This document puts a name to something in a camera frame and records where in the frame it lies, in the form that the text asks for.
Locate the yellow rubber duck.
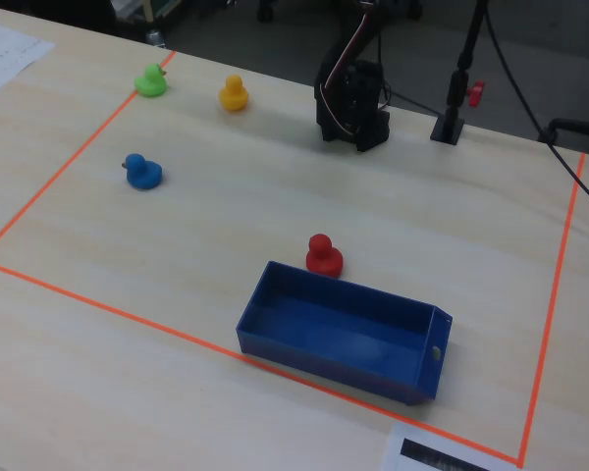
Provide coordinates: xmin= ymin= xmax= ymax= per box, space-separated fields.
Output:
xmin=218 ymin=74 xmax=250 ymax=114

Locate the red rubber duck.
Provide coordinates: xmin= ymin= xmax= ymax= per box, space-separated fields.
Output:
xmin=305 ymin=234 xmax=345 ymax=278

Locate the blue plastic box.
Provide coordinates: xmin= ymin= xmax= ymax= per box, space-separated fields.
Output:
xmin=235 ymin=260 xmax=454 ymax=407

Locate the blue rubber duck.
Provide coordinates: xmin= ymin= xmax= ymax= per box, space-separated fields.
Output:
xmin=123 ymin=152 xmax=164 ymax=191

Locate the green rubber duck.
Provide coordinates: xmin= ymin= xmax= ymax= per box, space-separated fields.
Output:
xmin=134 ymin=63 xmax=169 ymax=99

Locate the orange tape strip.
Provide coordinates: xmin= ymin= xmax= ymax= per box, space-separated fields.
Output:
xmin=517 ymin=151 xmax=586 ymax=467
xmin=0 ymin=49 xmax=178 ymax=260
xmin=0 ymin=258 xmax=523 ymax=466

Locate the paper with black bar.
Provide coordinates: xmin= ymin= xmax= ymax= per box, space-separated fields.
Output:
xmin=380 ymin=421 xmax=521 ymax=471

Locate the black chair armrest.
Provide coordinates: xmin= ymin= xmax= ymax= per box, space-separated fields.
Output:
xmin=541 ymin=117 xmax=589 ymax=146

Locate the white printed paper sheet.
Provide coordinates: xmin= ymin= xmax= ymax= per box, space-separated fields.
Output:
xmin=0 ymin=20 xmax=56 ymax=102

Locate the thin black power cable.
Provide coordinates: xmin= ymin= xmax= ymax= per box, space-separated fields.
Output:
xmin=385 ymin=90 xmax=446 ymax=119

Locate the white red servo cable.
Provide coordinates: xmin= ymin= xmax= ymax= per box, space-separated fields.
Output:
xmin=323 ymin=0 xmax=375 ymax=139

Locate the black camera stand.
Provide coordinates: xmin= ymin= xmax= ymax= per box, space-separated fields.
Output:
xmin=430 ymin=0 xmax=492 ymax=145

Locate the long black stand cable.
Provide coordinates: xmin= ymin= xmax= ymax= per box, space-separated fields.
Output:
xmin=484 ymin=0 xmax=589 ymax=217

